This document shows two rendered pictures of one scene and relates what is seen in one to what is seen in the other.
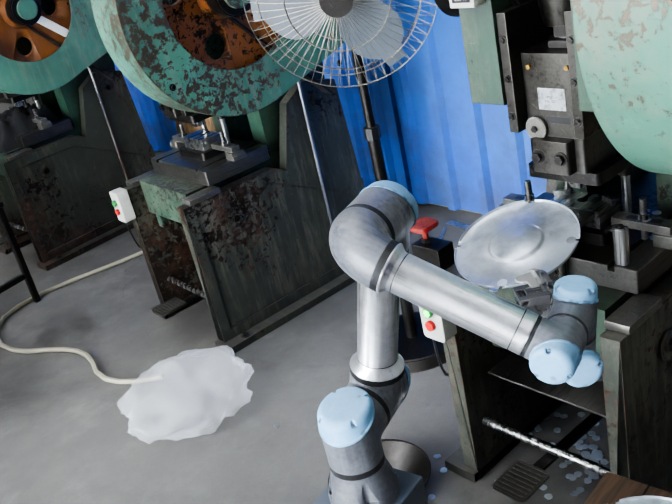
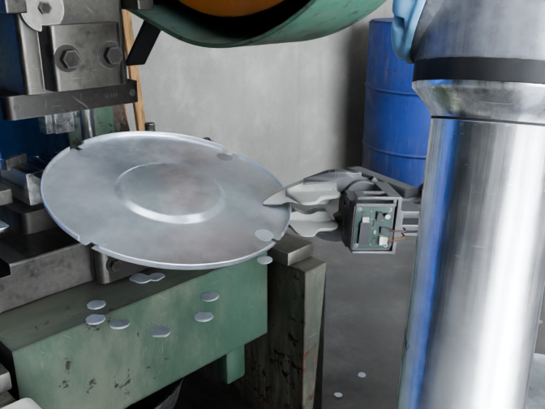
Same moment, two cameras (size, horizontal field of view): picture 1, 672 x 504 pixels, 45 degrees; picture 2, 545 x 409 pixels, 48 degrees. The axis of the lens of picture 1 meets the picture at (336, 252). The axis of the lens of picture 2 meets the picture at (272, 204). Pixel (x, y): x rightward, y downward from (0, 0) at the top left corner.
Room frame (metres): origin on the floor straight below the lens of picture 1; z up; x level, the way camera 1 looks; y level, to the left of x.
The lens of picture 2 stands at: (1.63, 0.29, 1.02)
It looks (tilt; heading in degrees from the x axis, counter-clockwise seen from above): 20 degrees down; 262
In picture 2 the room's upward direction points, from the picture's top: straight up
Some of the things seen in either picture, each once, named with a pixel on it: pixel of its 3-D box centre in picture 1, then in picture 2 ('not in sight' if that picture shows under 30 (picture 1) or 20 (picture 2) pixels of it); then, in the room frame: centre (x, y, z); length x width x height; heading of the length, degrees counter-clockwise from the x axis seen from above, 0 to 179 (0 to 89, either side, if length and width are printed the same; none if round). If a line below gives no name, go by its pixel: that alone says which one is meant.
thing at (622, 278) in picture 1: (586, 237); (68, 222); (1.82, -0.62, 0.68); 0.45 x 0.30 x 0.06; 37
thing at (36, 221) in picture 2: (585, 220); (63, 194); (1.82, -0.62, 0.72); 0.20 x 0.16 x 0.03; 37
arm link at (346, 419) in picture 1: (350, 427); not in sight; (1.36, 0.05, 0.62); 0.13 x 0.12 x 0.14; 148
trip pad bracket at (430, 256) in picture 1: (436, 271); not in sight; (1.93, -0.25, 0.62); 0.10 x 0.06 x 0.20; 37
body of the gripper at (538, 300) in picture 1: (542, 311); (388, 213); (1.39, -0.38, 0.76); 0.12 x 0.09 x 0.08; 179
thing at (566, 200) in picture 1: (582, 208); (63, 172); (1.82, -0.62, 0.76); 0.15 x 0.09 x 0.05; 37
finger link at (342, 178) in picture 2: (545, 284); (337, 188); (1.45, -0.40, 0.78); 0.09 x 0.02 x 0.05; 179
